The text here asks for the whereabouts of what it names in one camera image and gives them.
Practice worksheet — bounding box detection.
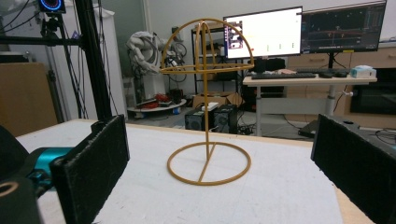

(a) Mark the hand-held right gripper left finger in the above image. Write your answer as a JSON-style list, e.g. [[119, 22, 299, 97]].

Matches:
[[49, 114, 131, 224]]

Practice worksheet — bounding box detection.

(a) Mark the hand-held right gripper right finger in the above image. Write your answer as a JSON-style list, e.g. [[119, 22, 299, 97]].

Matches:
[[310, 113, 396, 224]]

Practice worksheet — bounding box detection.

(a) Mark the gold wire hat stand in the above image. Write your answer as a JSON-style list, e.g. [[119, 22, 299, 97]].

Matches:
[[159, 17, 256, 187]]

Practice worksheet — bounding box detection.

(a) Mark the black flat case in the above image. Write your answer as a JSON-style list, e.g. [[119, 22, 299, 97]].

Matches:
[[297, 119, 320, 139]]

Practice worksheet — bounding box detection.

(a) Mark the brown wooden board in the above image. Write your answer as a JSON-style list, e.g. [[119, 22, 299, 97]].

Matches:
[[0, 62, 60, 138]]

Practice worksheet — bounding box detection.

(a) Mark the pale blue tissue box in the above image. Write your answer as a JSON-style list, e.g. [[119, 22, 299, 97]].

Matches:
[[349, 64, 377, 79]]

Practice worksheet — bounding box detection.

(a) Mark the white round platform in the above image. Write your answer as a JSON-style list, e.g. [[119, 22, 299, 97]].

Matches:
[[126, 98, 188, 114]]

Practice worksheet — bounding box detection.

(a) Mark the white desk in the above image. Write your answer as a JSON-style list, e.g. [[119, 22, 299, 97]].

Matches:
[[242, 75, 378, 137]]

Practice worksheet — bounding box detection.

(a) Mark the white cabinet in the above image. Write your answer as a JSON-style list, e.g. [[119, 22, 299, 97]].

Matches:
[[49, 7, 128, 120]]

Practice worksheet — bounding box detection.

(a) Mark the wooden sideboard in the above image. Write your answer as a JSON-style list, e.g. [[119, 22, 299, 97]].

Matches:
[[284, 46, 396, 129]]

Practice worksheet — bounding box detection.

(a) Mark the black computer tower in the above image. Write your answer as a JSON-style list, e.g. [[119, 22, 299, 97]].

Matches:
[[184, 106, 213, 132], [212, 104, 239, 135]]

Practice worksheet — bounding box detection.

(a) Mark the black keyboard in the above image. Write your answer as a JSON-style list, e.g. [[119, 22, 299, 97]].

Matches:
[[250, 72, 318, 80]]

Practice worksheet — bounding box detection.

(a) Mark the white power strip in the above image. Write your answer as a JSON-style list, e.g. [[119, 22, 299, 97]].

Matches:
[[201, 101, 219, 112]]

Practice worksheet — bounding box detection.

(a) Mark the monitor with dark screen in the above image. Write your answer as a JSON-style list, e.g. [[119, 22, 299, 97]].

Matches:
[[300, 0, 388, 55]]

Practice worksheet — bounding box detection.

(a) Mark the cardboard box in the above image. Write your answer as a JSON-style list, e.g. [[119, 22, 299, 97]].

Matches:
[[191, 91, 246, 109]]

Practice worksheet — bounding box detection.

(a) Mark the black shelf rack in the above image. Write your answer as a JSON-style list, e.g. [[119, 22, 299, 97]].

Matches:
[[191, 25, 246, 95]]

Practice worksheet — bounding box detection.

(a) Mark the monitor with white screen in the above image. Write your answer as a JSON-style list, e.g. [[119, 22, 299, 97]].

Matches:
[[222, 6, 304, 60]]

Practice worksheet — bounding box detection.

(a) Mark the black metal stand frame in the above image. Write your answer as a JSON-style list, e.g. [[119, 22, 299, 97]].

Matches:
[[0, 0, 114, 121]]

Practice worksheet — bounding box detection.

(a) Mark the camera with blue ring light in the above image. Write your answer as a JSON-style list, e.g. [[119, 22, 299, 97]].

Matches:
[[37, 0, 67, 15]]

